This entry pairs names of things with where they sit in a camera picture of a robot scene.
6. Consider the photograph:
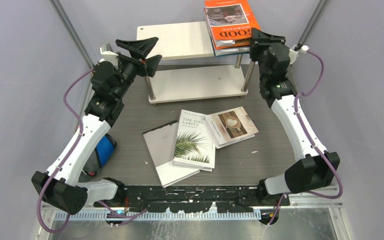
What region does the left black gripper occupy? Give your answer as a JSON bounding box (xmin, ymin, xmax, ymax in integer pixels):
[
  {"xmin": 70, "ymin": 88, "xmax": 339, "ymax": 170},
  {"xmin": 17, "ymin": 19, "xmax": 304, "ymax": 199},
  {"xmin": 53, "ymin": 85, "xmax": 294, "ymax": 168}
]
[{"xmin": 114, "ymin": 38, "xmax": 163, "ymax": 100}]

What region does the teal Humor book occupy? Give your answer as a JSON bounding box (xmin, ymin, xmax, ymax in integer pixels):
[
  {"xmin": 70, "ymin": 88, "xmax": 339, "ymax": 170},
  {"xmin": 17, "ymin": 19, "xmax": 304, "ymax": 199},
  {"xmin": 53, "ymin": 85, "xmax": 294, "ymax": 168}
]
[{"xmin": 210, "ymin": 30, "xmax": 251, "ymax": 56}]

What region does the orange book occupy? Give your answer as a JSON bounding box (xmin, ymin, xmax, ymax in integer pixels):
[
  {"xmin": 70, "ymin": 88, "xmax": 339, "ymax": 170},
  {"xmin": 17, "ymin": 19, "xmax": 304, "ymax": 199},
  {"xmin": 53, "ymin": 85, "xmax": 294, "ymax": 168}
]
[{"xmin": 204, "ymin": 0, "xmax": 261, "ymax": 50}]

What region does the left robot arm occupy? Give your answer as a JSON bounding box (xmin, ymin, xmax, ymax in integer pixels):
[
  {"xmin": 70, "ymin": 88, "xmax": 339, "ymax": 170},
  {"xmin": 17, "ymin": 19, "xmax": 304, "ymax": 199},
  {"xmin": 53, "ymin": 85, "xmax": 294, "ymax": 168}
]
[{"xmin": 31, "ymin": 36, "xmax": 162, "ymax": 215}]

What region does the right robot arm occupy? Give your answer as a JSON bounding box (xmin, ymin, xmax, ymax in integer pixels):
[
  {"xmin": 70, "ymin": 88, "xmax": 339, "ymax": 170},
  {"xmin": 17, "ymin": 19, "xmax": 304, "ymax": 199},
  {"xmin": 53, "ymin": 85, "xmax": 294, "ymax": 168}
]
[{"xmin": 249, "ymin": 27, "xmax": 340, "ymax": 206}]

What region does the white two-tier shelf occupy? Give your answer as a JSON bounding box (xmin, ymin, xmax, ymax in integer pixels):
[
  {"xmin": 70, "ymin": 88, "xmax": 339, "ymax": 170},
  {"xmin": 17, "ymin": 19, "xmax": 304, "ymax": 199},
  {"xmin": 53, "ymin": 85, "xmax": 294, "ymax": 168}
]
[{"xmin": 136, "ymin": 21, "xmax": 255, "ymax": 106}]

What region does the grey white notebook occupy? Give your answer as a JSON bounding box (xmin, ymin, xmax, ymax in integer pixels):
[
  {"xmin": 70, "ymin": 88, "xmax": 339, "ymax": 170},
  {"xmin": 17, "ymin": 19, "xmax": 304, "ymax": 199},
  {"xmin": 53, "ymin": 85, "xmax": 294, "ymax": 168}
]
[{"xmin": 142, "ymin": 120, "xmax": 200, "ymax": 188}]

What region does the white coffee cover book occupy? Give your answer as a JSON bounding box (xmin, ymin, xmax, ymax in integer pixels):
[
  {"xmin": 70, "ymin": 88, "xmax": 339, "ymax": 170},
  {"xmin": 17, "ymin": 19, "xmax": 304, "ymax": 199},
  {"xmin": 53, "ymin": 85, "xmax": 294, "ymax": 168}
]
[{"xmin": 202, "ymin": 106, "xmax": 259, "ymax": 149}]

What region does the white palm leaf book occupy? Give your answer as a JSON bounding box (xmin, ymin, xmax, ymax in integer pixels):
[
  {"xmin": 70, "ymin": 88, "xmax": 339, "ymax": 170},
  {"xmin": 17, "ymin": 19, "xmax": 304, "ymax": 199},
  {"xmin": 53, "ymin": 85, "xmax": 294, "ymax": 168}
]
[{"xmin": 173, "ymin": 109, "xmax": 216, "ymax": 172}]

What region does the blue grey cloth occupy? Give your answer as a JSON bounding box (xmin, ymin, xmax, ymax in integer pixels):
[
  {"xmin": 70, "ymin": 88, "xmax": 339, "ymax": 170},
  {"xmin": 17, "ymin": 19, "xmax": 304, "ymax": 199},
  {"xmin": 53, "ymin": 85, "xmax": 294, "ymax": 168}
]
[{"xmin": 78, "ymin": 133, "xmax": 117, "ymax": 183}]

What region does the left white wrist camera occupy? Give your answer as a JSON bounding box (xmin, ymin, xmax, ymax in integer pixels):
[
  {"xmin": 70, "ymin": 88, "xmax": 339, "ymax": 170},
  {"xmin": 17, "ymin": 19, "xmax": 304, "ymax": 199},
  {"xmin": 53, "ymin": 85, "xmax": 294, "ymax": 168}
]
[{"xmin": 99, "ymin": 42, "xmax": 118, "ymax": 68}]

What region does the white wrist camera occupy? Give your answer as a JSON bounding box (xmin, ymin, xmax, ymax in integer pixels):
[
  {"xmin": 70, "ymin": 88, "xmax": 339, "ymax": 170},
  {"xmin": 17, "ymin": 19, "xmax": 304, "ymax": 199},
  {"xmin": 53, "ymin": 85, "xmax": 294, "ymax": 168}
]
[
  {"xmin": 288, "ymin": 44, "xmax": 309, "ymax": 65},
  {"xmin": 99, "ymin": 42, "xmax": 118, "ymax": 68}
]

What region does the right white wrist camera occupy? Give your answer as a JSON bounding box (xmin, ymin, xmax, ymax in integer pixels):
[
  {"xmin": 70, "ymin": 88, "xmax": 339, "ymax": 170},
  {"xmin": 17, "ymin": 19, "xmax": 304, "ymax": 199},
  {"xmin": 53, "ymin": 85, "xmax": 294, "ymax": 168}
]
[{"xmin": 288, "ymin": 44, "xmax": 309, "ymax": 65}]

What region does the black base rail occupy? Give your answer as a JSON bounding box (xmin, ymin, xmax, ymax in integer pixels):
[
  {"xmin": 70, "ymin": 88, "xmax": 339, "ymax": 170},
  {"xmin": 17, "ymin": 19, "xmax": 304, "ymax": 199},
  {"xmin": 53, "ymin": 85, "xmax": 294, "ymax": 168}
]
[{"xmin": 104, "ymin": 185, "xmax": 290, "ymax": 214}]

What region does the white slotted cable duct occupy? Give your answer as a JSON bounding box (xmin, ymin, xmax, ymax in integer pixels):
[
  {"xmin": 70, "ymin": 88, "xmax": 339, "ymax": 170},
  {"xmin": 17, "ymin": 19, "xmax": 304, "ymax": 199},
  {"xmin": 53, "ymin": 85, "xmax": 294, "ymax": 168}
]
[{"xmin": 70, "ymin": 209, "xmax": 262, "ymax": 222}]

